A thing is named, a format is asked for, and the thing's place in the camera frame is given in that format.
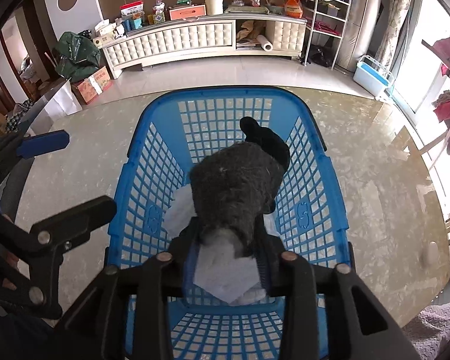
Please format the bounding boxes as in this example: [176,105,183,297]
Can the white square filter sponge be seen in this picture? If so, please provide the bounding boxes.
[163,184,266,306]

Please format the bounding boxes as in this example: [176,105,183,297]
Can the black square filter sponge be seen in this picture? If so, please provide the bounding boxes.
[189,141,285,257]

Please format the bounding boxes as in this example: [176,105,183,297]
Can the black soft cloth in basket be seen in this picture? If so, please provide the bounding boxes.
[240,116,290,171]

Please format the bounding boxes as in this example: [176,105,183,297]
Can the grey side table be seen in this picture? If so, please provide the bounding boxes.
[17,79,83,135]

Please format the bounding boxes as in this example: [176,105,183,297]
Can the red cardboard box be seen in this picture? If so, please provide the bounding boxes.
[71,67,112,105]

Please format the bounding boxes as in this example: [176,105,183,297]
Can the green plastic bag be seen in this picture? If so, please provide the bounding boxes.
[54,32,101,83]

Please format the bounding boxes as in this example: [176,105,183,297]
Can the blue plastic laundry basket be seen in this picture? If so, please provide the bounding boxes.
[107,86,351,359]

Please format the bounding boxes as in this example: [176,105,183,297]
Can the white tufted TV cabinet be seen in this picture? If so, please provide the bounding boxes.
[100,13,306,79]

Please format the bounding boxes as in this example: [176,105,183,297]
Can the pink drawer box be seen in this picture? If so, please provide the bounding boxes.
[169,4,206,20]

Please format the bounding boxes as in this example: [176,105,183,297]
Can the cream thread spool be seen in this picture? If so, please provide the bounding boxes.
[205,0,224,16]

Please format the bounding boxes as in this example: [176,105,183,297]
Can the white paper roll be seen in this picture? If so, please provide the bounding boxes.
[256,35,273,52]

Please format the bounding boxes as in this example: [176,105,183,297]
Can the white blue storage box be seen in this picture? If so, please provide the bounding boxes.
[353,55,393,98]

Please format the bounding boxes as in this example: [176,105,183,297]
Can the orange plastic jug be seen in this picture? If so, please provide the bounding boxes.
[284,0,303,19]

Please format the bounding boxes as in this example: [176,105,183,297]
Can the white metal shelf rack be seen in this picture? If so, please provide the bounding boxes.
[301,0,352,70]

